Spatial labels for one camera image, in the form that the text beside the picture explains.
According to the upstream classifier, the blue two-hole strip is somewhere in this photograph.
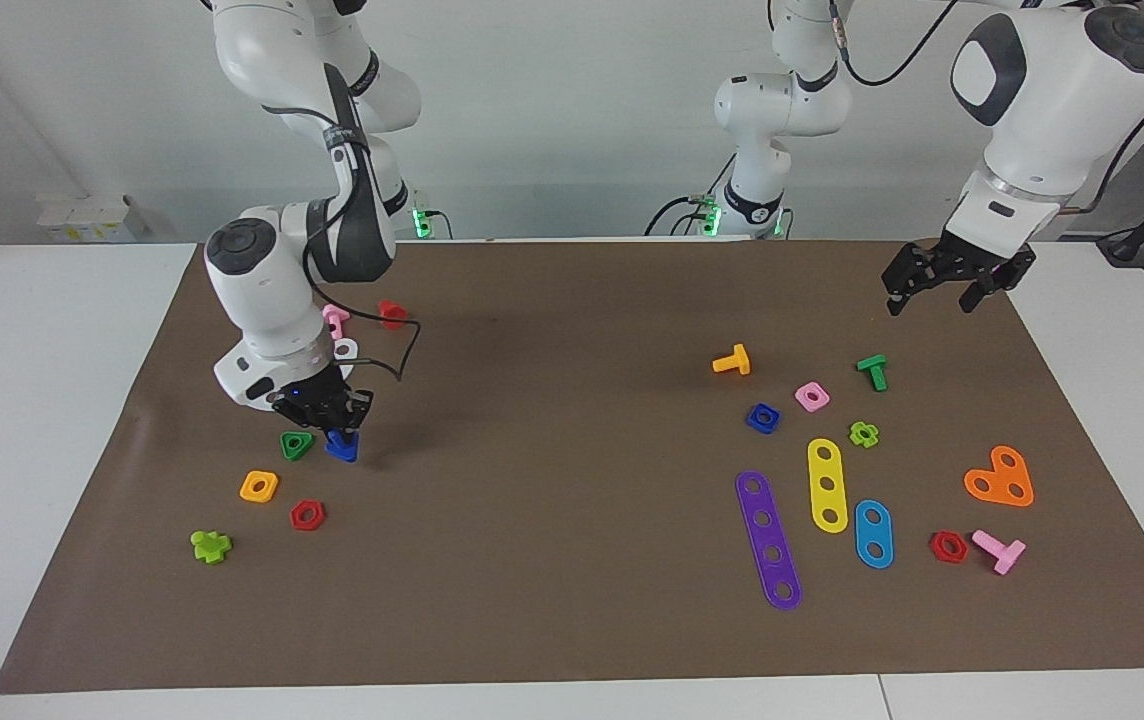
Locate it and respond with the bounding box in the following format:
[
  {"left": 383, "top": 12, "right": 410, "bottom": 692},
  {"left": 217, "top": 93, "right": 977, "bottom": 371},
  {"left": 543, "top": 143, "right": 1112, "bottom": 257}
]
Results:
[{"left": 854, "top": 499, "right": 895, "bottom": 570}]

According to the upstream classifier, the yellow three-hole strip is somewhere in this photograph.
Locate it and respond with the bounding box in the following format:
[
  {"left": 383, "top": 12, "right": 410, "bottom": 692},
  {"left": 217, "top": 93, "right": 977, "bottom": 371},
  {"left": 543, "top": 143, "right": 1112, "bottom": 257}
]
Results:
[{"left": 807, "top": 438, "right": 849, "bottom": 534}]

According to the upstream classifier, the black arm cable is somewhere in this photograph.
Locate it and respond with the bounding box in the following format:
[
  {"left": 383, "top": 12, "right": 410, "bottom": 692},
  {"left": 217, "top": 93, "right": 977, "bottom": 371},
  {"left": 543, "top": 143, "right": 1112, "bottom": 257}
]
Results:
[
  {"left": 262, "top": 60, "right": 423, "bottom": 386},
  {"left": 827, "top": 0, "right": 1144, "bottom": 216}
]

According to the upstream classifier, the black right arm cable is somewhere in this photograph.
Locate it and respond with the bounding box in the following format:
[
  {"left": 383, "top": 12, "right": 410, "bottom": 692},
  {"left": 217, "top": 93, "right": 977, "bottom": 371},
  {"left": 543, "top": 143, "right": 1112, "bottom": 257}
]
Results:
[{"left": 262, "top": 60, "right": 423, "bottom": 386}]

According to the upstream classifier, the black left base cable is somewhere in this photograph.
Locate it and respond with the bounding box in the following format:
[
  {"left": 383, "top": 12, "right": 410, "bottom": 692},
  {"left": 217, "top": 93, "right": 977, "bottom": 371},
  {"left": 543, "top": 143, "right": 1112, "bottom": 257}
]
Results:
[{"left": 645, "top": 150, "right": 793, "bottom": 239}]

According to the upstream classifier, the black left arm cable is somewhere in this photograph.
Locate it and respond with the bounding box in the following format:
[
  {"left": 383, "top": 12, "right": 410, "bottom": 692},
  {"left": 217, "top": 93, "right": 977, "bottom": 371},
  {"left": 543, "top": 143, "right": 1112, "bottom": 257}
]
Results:
[{"left": 827, "top": 0, "right": 1144, "bottom": 216}]

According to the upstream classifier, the orange heart-shaped plate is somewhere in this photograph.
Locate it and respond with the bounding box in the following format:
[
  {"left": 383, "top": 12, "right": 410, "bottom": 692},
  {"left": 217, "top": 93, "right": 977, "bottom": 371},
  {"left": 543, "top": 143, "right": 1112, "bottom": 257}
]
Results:
[{"left": 963, "top": 445, "right": 1035, "bottom": 508}]

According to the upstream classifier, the purple four-hole strip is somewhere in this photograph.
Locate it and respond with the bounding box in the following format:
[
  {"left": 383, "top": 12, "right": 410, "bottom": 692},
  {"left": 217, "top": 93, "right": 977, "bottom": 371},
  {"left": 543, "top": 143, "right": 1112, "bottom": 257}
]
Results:
[{"left": 735, "top": 470, "right": 803, "bottom": 611}]

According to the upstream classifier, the brown table mat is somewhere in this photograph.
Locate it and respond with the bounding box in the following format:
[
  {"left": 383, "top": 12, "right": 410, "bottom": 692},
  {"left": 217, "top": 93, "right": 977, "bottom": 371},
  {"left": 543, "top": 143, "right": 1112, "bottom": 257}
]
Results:
[{"left": 0, "top": 240, "right": 1144, "bottom": 695}]

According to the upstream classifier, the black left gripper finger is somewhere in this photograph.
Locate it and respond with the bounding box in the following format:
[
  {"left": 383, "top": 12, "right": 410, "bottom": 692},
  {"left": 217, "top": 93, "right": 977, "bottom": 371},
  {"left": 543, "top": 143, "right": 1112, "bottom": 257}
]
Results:
[
  {"left": 961, "top": 249, "right": 1039, "bottom": 315},
  {"left": 882, "top": 242, "right": 934, "bottom": 317}
]

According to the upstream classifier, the white cardboard box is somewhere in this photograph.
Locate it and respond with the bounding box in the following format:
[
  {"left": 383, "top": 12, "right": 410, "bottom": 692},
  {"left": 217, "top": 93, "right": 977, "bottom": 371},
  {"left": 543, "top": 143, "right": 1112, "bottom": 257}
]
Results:
[{"left": 37, "top": 193, "right": 148, "bottom": 243}]

